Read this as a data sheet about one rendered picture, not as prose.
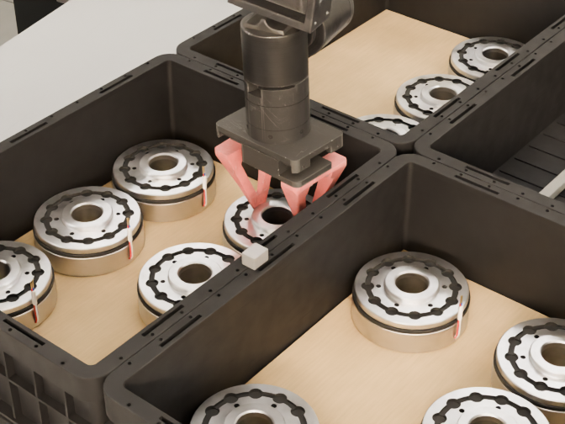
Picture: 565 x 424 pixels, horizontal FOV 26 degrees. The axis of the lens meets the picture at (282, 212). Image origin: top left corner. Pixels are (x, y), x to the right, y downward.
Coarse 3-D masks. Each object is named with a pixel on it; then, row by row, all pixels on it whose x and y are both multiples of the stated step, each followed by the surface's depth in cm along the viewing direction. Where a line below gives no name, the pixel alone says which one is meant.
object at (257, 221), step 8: (272, 200) 117; (280, 200) 117; (256, 208) 116; (264, 208) 116; (272, 208) 117; (280, 208) 117; (288, 208) 116; (256, 216) 115; (256, 224) 114; (264, 224) 114; (264, 232) 114
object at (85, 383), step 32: (160, 64) 126; (192, 64) 126; (96, 96) 120; (32, 128) 116; (352, 128) 116; (384, 160) 111; (288, 224) 104; (0, 320) 94; (160, 320) 94; (32, 352) 91; (64, 352) 91; (128, 352) 91; (64, 384) 90; (96, 384) 89
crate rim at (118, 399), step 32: (416, 160) 111; (352, 192) 107; (480, 192) 108; (320, 224) 104; (288, 256) 100; (224, 288) 97; (192, 320) 94; (160, 352) 91; (128, 384) 89; (128, 416) 86; (160, 416) 85
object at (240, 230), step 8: (272, 192) 119; (280, 192) 119; (240, 200) 118; (312, 200) 118; (232, 208) 117; (240, 208) 118; (248, 208) 117; (224, 216) 116; (232, 216) 116; (240, 216) 116; (248, 216) 116; (224, 224) 115; (232, 224) 115; (240, 224) 115; (248, 224) 115; (232, 232) 114; (240, 232) 114; (248, 232) 114; (256, 232) 114; (232, 240) 113; (240, 240) 113; (248, 240) 113; (256, 240) 114
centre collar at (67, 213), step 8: (80, 200) 117; (88, 200) 117; (96, 200) 117; (64, 208) 116; (72, 208) 116; (80, 208) 117; (88, 208) 117; (96, 208) 117; (104, 208) 116; (64, 216) 115; (104, 216) 115; (112, 216) 116; (64, 224) 115; (72, 224) 114; (80, 224) 114; (88, 224) 114; (96, 224) 114; (104, 224) 114
